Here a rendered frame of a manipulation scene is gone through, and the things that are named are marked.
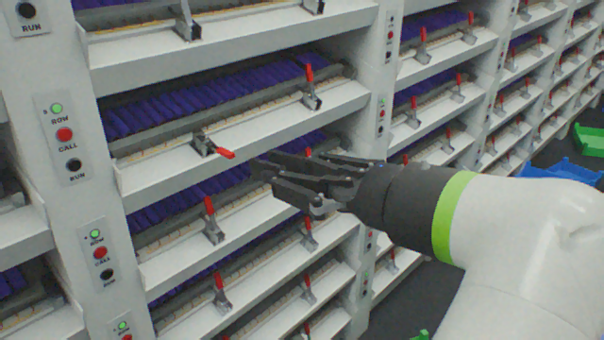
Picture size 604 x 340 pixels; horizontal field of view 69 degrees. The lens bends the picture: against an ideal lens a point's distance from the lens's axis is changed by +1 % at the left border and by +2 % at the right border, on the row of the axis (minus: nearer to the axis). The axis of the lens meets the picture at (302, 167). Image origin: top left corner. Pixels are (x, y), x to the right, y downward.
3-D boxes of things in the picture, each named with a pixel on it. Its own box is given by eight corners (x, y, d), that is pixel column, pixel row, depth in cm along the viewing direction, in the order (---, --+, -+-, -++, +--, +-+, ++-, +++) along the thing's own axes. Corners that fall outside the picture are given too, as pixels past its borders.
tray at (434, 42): (493, 47, 147) (516, 8, 138) (388, 95, 109) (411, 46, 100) (443, 19, 155) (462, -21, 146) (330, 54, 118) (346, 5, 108)
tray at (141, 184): (365, 106, 104) (379, 72, 97) (122, 217, 66) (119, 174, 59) (307, 62, 112) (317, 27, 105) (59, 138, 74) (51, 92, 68)
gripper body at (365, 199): (383, 250, 46) (318, 226, 52) (425, 215, 51) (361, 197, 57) (378, 186, 43) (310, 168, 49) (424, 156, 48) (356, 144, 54)
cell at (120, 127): (112, 115, 74) (134, 138, 72) (102, 119, 73) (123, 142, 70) (111, 107, 73) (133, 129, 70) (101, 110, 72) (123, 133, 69)
